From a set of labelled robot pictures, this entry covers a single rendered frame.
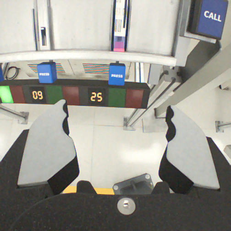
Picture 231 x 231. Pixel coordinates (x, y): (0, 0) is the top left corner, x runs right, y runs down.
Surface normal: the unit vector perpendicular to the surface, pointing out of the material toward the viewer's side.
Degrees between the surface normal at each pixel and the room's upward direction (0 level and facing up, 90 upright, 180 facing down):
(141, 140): 0
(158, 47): 45
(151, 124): 0
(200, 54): 90
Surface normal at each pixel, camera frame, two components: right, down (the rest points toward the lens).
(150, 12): 0.00, 0.53
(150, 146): 0.04, -0.22
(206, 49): -1.00, -0.05
